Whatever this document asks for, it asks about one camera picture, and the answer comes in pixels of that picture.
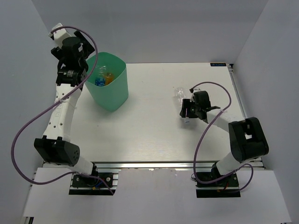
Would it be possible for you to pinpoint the clear unlabelled plastic bottle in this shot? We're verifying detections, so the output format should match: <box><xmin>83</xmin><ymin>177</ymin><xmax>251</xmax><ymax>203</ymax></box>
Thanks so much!
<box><xmin>173</xmin><ymin>87</ymin><xmax>190</xmax><ymax>124</ymax></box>

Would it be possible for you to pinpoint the blue cap water bottle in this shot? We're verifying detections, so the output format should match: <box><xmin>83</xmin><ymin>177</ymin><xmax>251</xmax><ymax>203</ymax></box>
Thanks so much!
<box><xmin>95</xmin><ymin>74</ymin><xmax>106</xmax><ymax>86</ymax></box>

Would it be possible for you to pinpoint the orange plastic bottle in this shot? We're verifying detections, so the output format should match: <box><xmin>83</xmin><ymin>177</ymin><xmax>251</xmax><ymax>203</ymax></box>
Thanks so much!
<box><xmin>104</xmin><ymin>72</ymin><xmax>114</xmax><ymax>85</ymax></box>

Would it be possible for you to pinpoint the clear bottle yellow cap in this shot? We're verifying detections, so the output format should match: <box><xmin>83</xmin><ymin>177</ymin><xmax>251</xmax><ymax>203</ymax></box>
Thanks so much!
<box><xmin>96</xmin><ymin>65</ymin><xmax>109</xmax><ymax>76</ymax></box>

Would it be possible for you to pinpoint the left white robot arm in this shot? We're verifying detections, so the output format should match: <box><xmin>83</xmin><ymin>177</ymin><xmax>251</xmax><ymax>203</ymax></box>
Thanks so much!
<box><xmin>34</xmin><ymin>28</ymin><xmax>99</xmax><ymax>186</ymax></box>

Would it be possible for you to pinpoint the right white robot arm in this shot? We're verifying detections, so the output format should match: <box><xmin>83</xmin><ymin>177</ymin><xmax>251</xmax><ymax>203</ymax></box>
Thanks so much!
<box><xmin>180</xmin><ymin>91</ymin><xmax>269</xmax><ymax>186</ymax></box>

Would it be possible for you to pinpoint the green plastic bin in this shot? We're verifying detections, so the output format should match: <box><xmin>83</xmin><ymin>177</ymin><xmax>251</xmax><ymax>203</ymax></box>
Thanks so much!
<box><xmin>85</xmin><ymin>52</ymin><xmax>128</xmax><ymax>112</ymax></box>

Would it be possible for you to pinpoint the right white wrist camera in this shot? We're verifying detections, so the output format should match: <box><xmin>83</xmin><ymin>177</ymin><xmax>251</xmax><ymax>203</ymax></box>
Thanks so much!
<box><xmin>189</xmin><ymin>87</ymin><xmax>201</xmax><ymax>98</ymax></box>

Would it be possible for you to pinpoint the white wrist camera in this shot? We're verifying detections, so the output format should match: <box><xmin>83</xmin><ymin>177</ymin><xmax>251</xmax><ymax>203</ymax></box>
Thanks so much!
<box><xmin>189</xmin><ymin>87</ymin><xmax>201</xmax><ymax>98</ymax></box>
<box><xmin>49</xmin><ymin>28</ymin><xmax>71</xmax><ymax>48</ymax></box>

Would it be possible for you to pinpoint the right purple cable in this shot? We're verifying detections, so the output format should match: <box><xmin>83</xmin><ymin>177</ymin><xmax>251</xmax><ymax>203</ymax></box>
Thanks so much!
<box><xmin>189</xmin><ymin>81</ymin><xmax>254</xmax><ymax>194</ymax></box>

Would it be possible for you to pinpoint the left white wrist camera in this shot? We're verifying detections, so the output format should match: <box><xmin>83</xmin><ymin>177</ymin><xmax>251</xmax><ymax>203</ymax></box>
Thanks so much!
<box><xmin>49</xmin><ymin>28</ymin><xmax>71</xmax><ymax>48</ymax></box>

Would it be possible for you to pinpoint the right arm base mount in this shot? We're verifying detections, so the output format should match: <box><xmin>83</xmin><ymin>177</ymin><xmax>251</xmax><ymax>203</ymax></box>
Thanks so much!
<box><xmin>191</xmin><ymin>174</ymin><xmax>241</xmax><ymax>198</ymax></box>

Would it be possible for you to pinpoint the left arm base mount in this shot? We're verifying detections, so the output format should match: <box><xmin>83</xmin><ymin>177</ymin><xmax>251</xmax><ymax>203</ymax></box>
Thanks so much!
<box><xmin>69</xmin><ymin>168</ymin><xmax>120</xmax><ymax>196</ymax></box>

